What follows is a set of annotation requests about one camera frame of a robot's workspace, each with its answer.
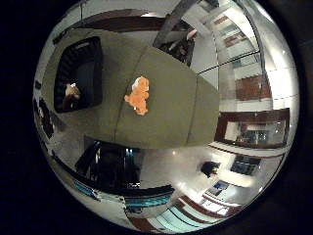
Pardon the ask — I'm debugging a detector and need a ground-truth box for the orange plush dog toy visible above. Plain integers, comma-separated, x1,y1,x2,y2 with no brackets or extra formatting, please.
123,75,151,117

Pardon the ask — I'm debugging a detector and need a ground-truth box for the olive green table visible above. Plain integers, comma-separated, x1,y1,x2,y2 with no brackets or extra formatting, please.
40,27,222,151

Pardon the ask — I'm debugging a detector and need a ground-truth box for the dark bin with pink item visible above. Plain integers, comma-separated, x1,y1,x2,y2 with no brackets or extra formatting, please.
156,28,199,68

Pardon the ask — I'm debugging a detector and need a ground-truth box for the person in dark clothes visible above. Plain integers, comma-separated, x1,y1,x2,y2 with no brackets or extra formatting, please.
200,160,222,179

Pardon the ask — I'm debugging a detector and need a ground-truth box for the black mesh basket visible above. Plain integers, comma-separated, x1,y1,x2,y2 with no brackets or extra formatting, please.
53,35,105,114

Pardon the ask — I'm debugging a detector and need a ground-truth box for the computer monitor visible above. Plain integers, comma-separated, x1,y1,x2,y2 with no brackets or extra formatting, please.
206,179,231,198
230,155,262,176

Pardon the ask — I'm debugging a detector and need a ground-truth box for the wooden framed window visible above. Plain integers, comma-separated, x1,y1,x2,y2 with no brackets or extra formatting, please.
214,108,291,150

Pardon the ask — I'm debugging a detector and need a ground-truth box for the black frame cart with teal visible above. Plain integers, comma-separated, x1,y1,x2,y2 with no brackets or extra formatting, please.
73,139,175,210

